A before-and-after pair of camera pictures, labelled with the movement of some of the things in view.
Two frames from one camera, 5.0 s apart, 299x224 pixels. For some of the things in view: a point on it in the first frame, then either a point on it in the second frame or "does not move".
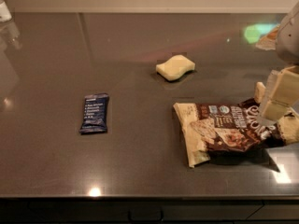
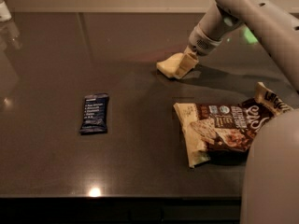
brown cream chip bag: (214, 128) does not move
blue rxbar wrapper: (94, 119) does not move
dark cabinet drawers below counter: (149, 211) does not move
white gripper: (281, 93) -> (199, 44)
